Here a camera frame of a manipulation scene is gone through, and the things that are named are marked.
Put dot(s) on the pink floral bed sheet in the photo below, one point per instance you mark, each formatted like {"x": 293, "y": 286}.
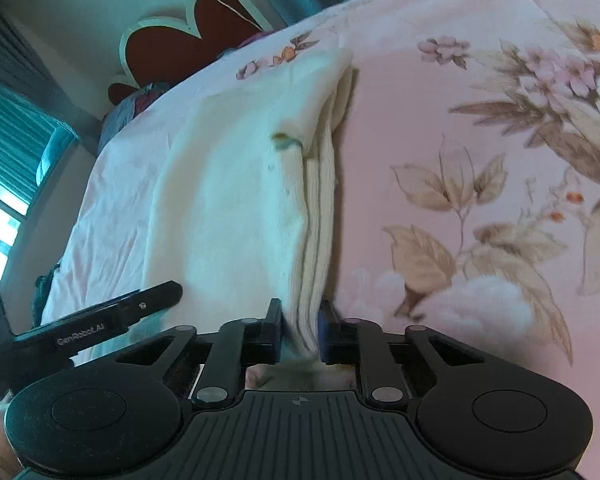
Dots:
{"x": 467, "y": 166}

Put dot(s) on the red white scalloped headboard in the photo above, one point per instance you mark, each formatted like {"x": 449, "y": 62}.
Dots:
{"x": 164, "y": 50}

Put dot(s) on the teal window curtain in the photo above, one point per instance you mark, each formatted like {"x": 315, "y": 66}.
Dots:
{"x": 31, "y": 143}

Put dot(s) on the cream cloth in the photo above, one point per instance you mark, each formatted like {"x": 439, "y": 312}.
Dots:
{"x": 243, "y": 212}

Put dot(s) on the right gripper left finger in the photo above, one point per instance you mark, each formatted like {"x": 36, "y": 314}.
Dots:
{"x": 227, "y": 354}

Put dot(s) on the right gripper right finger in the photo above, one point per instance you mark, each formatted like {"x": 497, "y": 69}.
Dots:
{"x": 364, "y": 346}

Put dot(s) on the pile of clothes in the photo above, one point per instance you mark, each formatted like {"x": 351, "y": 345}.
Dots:
{"x": 130, "y": 107}

